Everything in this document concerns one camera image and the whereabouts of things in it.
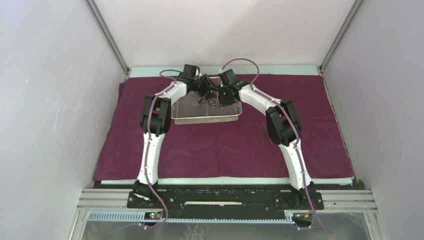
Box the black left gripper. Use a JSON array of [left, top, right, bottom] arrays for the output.
[[191, 74, 219, 101]]

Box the metal mesh instrument tray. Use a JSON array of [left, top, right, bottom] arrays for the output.
[[171, 91, 243, 125]]

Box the magenta surgical wrap cloth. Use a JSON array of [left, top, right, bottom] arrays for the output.
[[93, 74, 354, 181]]

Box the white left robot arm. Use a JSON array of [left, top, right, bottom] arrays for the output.
[[133, 64, 215, 208]]

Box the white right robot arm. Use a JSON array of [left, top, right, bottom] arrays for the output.
[[218, 69, 316, 209]]

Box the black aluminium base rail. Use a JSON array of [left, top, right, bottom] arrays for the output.
[[69, 186, 385, 230]]

